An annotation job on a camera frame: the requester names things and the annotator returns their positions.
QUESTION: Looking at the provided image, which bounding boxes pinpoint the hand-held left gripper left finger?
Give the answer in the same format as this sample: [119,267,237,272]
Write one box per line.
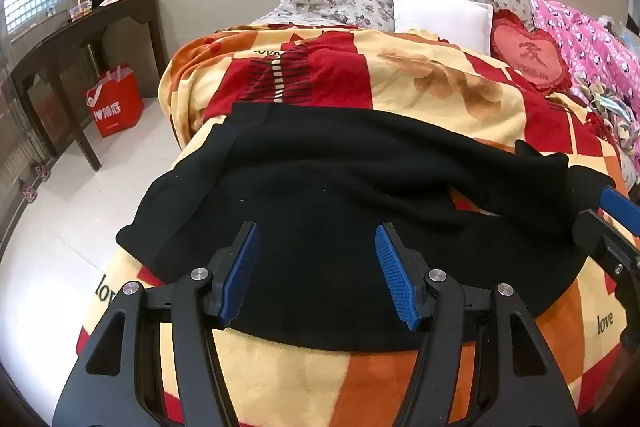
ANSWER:
[51,220,262,427]

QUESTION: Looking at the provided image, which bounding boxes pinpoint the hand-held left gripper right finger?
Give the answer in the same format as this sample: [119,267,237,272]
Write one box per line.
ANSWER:
[374,221,581,427]

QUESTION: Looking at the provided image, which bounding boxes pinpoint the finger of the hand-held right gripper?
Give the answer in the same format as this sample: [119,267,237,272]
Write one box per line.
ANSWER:
[599,186,640,238]
[571,208,640,280]

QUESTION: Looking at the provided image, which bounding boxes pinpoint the black pants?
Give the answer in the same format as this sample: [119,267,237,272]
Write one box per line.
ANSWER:
[115,103,617,353]

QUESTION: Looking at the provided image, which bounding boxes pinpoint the small floral cloth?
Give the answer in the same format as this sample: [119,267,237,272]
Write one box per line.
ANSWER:
[575,74,640,158]

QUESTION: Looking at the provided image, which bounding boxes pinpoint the pink printed quilt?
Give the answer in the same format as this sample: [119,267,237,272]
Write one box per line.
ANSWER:
[517,0,640,158]

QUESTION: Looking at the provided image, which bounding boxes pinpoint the red heart cushion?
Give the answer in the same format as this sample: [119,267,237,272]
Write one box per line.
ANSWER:
[489,9,573,95]

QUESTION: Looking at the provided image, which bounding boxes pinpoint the red and yellow printed blanket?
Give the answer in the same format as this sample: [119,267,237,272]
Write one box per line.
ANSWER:
[75,24,633,427]

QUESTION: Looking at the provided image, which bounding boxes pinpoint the red shopping bag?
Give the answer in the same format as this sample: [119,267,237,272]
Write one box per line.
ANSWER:
[86,63,146,138]

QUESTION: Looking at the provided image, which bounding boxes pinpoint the white pillow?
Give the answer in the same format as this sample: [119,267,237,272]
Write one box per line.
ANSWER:
[389,0,495,55]

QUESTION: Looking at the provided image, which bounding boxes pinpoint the dark wooden table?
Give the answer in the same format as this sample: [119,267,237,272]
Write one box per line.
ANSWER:
[10,0,168,172]

